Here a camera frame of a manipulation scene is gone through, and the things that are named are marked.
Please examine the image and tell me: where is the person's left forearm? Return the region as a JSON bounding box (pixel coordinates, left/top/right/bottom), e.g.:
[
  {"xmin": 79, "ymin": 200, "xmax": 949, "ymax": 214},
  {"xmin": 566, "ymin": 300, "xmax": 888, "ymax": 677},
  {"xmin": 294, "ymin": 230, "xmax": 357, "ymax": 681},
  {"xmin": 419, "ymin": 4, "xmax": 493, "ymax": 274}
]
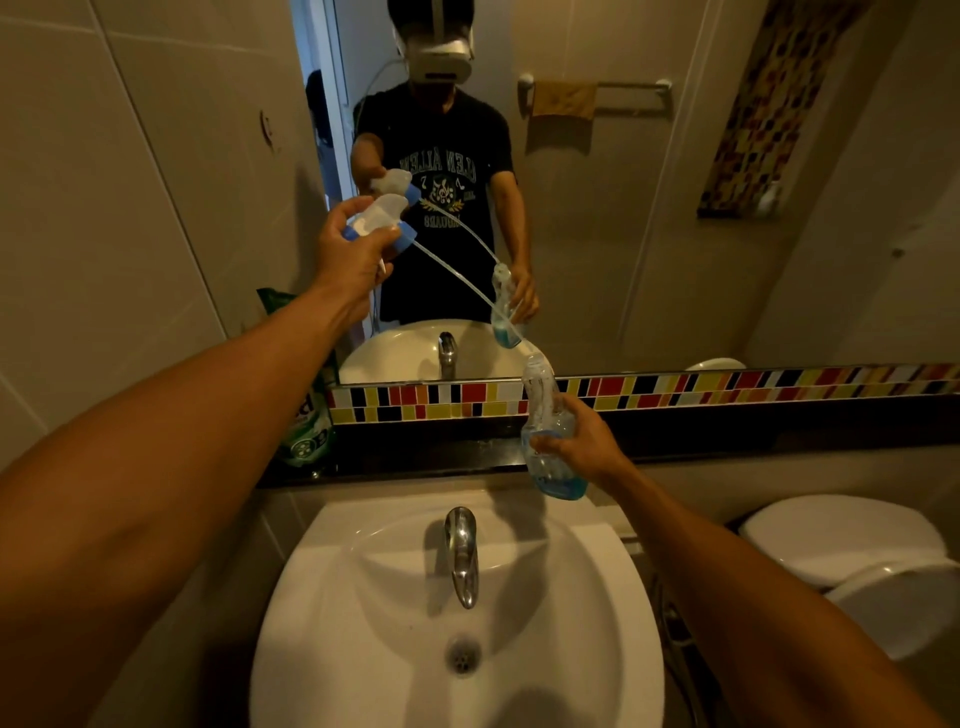
[{"xmin": 0, "ymin": 288, "xmax": 363, "ymax": 728}]

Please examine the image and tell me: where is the clear bottle with blue liquid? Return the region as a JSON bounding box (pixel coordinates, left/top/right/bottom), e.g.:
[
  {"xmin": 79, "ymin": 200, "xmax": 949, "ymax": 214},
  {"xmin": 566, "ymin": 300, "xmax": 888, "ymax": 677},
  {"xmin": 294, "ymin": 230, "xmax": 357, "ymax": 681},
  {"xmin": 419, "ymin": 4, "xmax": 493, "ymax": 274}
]
[{"xmin": 519, "ymin": 352, "xmax": 590, "ymax": 502}]

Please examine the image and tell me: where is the wall mirror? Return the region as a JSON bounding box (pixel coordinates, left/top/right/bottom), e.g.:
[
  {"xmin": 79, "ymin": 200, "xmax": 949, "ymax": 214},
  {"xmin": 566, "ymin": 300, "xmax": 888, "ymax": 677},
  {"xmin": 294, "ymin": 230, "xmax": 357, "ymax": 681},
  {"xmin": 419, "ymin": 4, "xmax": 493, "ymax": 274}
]
[{"xmin": 288, "ymin": 0, "xmax": 960, "ymax": 387}]

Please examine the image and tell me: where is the person's right forearm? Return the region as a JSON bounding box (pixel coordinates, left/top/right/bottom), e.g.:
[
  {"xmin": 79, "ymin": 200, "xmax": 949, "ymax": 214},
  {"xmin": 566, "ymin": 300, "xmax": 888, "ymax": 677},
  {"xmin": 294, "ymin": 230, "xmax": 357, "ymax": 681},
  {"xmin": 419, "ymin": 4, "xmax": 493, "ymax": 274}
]
[{"xmin": 600, "ymin": 463, "xmax": 948, "ymax": 728}]

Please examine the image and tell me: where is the white ceramic sink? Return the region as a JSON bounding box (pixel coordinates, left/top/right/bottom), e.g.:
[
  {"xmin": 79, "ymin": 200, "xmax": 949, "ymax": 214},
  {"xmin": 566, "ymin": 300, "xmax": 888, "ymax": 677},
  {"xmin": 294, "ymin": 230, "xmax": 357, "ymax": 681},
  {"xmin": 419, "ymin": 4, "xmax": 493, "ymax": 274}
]
[{"xmin": 249, "ymin": 491, "xmax": 666, "ymax": 728}]

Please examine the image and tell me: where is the white blue spray trigger head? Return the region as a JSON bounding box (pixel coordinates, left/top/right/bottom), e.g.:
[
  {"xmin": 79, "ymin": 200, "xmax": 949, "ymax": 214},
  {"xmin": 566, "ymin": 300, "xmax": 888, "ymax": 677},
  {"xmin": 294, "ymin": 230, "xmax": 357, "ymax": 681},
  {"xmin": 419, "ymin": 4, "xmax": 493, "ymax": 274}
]
[{"xmin": 342, "ymin": 192, "xmax": 546, "ymax": 361}]

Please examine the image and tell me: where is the chrome faucet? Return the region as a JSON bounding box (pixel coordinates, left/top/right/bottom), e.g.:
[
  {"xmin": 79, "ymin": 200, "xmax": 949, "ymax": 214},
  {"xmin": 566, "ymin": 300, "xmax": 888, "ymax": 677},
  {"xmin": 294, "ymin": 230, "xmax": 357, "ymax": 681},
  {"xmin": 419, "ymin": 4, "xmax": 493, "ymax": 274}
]
[{"xmin": 442, "ymin": 506, "xmax": 481, "ymax": 611}]

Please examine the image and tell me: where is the person's right hand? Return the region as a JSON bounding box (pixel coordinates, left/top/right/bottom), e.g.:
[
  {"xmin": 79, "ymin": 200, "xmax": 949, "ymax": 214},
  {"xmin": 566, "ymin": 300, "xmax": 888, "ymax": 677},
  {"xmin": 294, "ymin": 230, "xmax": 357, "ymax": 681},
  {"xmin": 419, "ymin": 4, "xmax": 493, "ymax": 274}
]
[{"xmin": 528, "ymin": 393, "xmax": 636, "ymax": 493}]

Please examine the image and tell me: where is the person's left hand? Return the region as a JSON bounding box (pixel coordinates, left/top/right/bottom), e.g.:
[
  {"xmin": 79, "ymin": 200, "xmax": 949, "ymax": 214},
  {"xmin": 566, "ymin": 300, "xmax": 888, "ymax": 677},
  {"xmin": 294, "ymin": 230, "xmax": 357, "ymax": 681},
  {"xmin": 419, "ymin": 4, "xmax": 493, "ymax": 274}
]
[{"xmin": 311, "ymin": 196, "xmax": 402, "ymax": 320}]

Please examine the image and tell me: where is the green detergent pouch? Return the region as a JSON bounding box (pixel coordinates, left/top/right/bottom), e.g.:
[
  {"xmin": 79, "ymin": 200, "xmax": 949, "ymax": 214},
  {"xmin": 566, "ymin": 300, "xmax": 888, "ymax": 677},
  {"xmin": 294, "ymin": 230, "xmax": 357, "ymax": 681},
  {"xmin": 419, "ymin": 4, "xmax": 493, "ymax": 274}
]
[{"xmin": 256, "ymin": 287, "xmax": 336, "ymax": 468}]

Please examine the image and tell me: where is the black stone ledge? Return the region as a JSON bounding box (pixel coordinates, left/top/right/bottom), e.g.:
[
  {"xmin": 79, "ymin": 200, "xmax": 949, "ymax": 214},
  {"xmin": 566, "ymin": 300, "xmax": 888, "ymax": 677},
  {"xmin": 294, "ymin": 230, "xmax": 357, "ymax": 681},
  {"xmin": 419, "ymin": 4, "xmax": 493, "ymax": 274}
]
[{"xmin": 255, "ymin": 393, "xmax": 960, "ymax": 490}]

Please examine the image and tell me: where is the metal bidet hose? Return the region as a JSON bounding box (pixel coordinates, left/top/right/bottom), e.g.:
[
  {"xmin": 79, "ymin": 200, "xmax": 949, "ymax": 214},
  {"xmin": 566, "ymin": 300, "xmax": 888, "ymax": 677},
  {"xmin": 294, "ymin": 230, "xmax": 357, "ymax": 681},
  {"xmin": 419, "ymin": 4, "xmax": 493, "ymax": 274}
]
[{"xmin": 652, "ymin": 583, "xmax": 711, "ymax": 728}]

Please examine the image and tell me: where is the metal sink drain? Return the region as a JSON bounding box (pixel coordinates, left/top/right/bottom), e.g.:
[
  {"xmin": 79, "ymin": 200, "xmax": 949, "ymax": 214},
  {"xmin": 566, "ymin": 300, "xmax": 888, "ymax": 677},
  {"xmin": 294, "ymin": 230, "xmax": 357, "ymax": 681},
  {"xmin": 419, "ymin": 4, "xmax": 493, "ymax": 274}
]
[{"xmin": 446, "ymin": 637, "xmax": 483, "ymax": 677}]

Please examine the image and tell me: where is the colourful mosaic tile strip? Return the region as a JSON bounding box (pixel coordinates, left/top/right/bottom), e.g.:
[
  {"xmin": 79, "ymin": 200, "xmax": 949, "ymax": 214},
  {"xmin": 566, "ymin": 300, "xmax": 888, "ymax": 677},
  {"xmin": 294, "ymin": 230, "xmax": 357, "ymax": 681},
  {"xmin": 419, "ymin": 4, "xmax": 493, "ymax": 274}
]
[{"xmin": 327, "ymin": 363, "xmax": 960, "ymax": 426}]

